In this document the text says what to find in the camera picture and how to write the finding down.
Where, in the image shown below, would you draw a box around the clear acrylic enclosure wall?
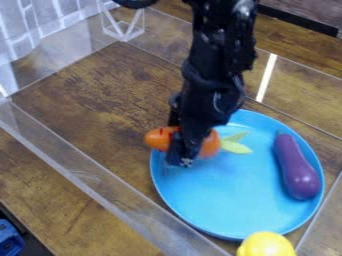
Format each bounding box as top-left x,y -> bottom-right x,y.
0,0 -> 342,256

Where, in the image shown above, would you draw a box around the yellow toy fruit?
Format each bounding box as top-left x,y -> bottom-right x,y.
236,231 -> 296,256

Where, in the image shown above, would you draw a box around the blue plastic object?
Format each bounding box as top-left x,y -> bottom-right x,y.
0,219 -> 24,256

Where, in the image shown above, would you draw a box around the purple toy eggplant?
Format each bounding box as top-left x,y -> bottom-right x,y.
272,131 -> 322,201

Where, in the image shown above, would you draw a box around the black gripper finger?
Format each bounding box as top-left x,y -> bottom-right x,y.
168,96 -> 180,126
166,126 -> 215,168

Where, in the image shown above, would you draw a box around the orange toy carrot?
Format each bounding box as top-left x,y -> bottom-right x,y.
144,126 -> 252,159

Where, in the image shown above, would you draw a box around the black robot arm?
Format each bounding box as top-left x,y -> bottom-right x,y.
166,0 -> 258,167

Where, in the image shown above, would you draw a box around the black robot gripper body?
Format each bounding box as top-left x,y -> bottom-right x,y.
170,60 -> 246,137

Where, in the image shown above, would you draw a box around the blue round plate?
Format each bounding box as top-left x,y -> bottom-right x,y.
150,110 -> 323,240

